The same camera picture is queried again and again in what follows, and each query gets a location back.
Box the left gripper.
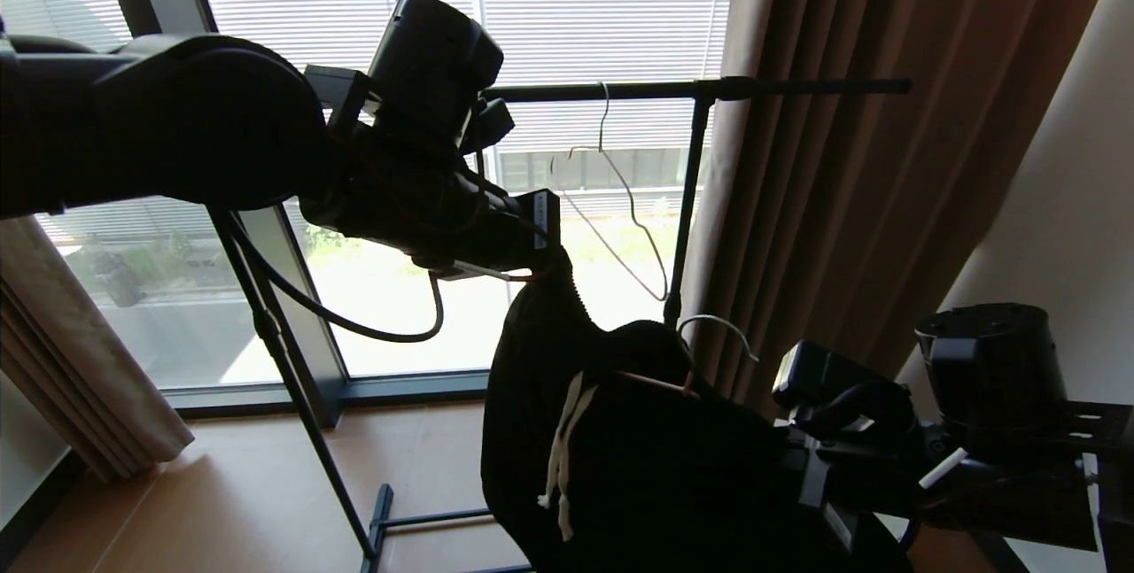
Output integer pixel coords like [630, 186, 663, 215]
[301, 143, 562, 277]

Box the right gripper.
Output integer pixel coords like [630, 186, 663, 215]
[780, 427, 927, 552]

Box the black garment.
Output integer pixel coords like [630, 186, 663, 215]
[481, 245, 913, 573]

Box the pink clothes hanger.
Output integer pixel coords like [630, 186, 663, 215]
[547, 81, 672, 302]
[620, 314, 760, 399]

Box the black clothes rack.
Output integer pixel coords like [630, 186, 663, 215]
[208, 75, 913, 573]

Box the window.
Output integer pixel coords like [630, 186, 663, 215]
[0, 0, 741, 419]

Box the brown curtain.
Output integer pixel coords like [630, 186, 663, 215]
[680, 0, 1126, 422]
[0, 217, 196, 483]

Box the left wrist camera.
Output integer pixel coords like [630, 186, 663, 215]
[459, 97, 517, 155]

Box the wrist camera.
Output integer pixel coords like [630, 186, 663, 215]
[459, 97, 517, 155]
[773, 341, 920, 445]

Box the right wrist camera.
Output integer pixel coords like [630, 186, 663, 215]
[773, 341, 920, 445]

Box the black cable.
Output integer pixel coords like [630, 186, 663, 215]
[220, 208, 446, 345]

